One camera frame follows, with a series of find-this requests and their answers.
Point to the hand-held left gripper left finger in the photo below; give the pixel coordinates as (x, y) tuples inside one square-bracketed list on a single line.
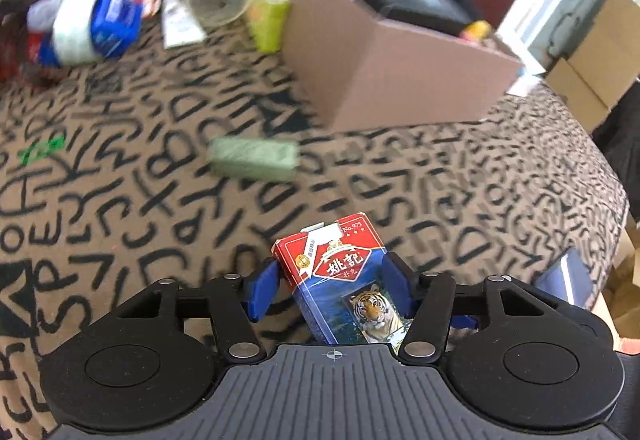
[(262, 290)]

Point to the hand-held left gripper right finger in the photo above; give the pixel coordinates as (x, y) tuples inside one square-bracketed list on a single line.
[(400, 285)]

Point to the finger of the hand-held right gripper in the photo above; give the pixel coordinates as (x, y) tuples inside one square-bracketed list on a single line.
[(565, 275)]

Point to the playing card box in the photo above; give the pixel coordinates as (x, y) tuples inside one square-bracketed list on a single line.
[(340, 265)]

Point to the brown cardboard box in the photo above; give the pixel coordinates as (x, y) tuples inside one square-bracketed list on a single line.
[(380, 70)]

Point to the pale green box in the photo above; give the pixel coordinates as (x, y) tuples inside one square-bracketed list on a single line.
[(252, 159)]

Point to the dark cloth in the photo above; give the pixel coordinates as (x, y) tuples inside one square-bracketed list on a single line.
[(625, 145)]

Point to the letter-print brown blanket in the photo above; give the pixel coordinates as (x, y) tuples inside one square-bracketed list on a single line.
[(150, 200)]

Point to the small white packet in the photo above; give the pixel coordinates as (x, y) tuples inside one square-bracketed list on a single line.
[(525, 84)]

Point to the flattened cardboard boxes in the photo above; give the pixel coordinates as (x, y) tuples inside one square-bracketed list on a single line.
[(595, 65)]

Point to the yellow item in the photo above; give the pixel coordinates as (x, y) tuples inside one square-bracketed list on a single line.
[(477, 29)]

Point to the yellow-green box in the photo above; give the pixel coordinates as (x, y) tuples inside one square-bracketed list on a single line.
[(267, 15)]

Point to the white sachet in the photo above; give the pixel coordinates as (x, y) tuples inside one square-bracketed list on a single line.
[(180, 22)]

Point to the pale tape roll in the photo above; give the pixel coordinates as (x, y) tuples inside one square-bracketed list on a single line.
[(72, 27)]

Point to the dark feathery item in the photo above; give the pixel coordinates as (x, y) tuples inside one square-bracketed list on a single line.
[(15, 5)]

